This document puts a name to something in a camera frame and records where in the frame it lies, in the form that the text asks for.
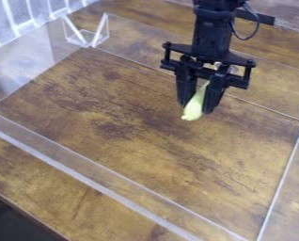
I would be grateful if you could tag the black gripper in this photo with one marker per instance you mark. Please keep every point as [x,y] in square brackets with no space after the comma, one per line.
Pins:
[207,59]

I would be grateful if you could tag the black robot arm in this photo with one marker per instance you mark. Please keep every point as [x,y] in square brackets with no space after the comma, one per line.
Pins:
[226,4]

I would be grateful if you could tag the black bar on table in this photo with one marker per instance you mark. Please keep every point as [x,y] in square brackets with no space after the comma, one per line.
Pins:
[259,17]

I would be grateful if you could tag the clear acrylic corner bracket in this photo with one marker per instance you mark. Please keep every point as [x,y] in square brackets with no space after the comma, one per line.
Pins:
[83,37]

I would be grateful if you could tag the clear acrylic enclosure wall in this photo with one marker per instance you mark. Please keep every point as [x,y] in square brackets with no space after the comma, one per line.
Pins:
[98,158]

